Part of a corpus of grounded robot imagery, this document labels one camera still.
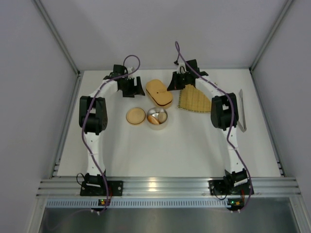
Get orange oval box lid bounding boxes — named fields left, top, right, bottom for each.
left=146, top=79, right=173, bottom=104

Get orange oval lunch box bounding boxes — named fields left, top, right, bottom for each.
left=147, top=92, right=173, bottom=109

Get round wooden lid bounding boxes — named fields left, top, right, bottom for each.
left=126, top=107, right=146, bottom=126

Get sesame bread bun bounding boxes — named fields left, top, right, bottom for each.
left=147, top=115, right=160, bottom=125

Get white steamed bun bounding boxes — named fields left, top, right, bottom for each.
left=157, top=112, right=167, bottom=124

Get metal food tongs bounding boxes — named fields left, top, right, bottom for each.
left=237, top=89, right=247, bottom=133

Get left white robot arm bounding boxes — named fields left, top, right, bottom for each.
left=79, top=65, right=145, bottom=196

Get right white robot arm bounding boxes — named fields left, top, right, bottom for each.
left=167, top=59, right=253, bottom=195

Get bamboo mat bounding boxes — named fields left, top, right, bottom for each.
left=177, top=84, right=211, bottom=113

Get round steel bowl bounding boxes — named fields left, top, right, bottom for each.
left=146, top=107, right=169, bottom=131

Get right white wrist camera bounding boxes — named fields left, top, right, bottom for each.
left=174, top=61, right=186, bottom=74

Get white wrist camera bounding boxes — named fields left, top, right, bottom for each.
left=127, top=67, right=135, bottom=73
left=174, top=61, right=186, bottom=74

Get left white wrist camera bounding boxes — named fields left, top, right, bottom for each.
left=127, top=67, right=135, bottom=73

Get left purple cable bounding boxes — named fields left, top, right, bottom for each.
left=80, top=54, right=141, bottom=214

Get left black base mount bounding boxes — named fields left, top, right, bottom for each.
left=80, top=180, right=123, bottom=197

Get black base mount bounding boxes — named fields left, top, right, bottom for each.
left=80, top=180, right=123, bottom=197
left=208, top=180, right=254, bottom=196

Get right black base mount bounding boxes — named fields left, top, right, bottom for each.
left=208, top=180, right=254, bottom=196

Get perforated cable tray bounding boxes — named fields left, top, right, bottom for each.
left=46, top=198, right=242, bottom=209

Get aluminium rail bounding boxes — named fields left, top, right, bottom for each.
left=36, top=177, right=301, bottom=198

